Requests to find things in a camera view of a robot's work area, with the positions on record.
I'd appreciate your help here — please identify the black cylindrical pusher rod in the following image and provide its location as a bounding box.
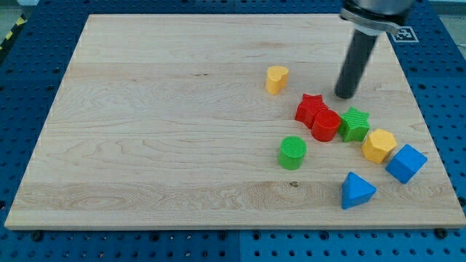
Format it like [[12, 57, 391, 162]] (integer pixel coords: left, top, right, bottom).
[[334, 29, 378, 99]]

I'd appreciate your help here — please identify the red star block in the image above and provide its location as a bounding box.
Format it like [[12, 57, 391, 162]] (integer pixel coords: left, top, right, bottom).
[[295, 94, 328, 129]]

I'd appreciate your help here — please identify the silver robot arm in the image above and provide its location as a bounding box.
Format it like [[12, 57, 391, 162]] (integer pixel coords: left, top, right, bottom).
[[334, 0, 414, 99]]

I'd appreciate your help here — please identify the green star block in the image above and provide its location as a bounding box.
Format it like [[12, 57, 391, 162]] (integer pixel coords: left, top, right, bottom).
[[338, 106, 371, 142]]

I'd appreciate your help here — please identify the fiducial marker tag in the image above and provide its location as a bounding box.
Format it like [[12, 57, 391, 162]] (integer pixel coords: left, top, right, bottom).
[[392, 26, 419, 43]]

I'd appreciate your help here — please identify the red cylinder block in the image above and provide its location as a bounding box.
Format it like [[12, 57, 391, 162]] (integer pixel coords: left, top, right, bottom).
[[311, 109, 341, 142]]

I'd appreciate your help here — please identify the yellow heart block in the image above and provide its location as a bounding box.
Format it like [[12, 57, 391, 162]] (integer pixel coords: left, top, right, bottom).
[[266, 65, 289, 95]]

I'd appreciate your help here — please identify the yellow hexagon block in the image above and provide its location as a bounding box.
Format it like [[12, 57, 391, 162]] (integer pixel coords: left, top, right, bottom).
[[362, 129, 398, 164]]

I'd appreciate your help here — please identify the green cylinder block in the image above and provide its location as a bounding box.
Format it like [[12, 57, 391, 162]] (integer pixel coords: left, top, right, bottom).
[[277, 136, 307, 170]]

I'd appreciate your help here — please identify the blue cube block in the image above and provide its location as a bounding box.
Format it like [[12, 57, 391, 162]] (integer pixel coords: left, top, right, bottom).
[[385, 144, 427, 184]]

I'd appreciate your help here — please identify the blue triangle block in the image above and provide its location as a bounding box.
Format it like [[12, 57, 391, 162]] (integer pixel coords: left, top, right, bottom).
[[341, 172, 377, 210]]

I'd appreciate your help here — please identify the wooden board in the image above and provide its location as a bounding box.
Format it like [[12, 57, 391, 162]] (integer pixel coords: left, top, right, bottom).
[[5, 15, 465, 231]]

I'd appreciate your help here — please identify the yellow black hazard tape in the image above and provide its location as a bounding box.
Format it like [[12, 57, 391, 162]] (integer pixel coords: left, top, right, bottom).
[[1, 13, 28, 52]]

